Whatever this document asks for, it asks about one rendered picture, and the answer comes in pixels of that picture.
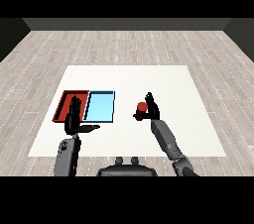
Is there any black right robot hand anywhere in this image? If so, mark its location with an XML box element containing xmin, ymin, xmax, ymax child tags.
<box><xmin>132</xmin><ymin>91</ymin><xmax>161</xmax><ymax>122</ymax></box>

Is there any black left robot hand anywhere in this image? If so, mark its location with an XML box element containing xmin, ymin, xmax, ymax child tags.
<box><xmin>63</xmin><ymin>95</ymin><xmax>101</xmax><ymax>136</ymax></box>

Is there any red shallow open box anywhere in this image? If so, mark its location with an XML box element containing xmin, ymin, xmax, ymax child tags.
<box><xmin>52</xmin><ymin>89</ymin><xmax>90</xmax><ymax>124</ymax></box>

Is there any light blue shallow open box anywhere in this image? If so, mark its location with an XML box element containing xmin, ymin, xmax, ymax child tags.
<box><xmin>81</xmin><ymin>89</ymin><xmax>116</xmax><ymax>124</ymax></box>

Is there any dark grey robot body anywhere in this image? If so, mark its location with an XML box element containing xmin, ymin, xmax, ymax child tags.
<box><xmin>96</xmin><ymin>157</ymin><xmax>159</xmax><ymax>177</ymax></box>

